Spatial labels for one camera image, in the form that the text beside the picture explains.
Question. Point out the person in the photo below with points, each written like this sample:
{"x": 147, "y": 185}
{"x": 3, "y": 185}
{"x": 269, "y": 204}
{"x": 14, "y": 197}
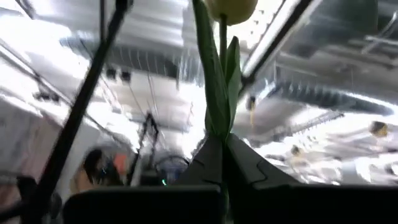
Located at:
{"x": 93, "y": 165}

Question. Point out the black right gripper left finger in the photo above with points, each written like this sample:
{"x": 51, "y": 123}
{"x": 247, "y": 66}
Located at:
{"x": 155, "y": 205}

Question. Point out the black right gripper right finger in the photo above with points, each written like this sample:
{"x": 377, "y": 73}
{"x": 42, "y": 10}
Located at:
{"x": 295, "y": 205}

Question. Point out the pale tulips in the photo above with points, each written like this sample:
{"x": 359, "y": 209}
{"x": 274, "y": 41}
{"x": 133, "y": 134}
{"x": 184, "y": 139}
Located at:
{"x": 217, "y": 93}

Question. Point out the black metal rig frame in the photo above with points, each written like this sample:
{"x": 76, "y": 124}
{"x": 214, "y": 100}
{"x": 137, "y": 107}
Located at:
{"x": 77, "y": 109}

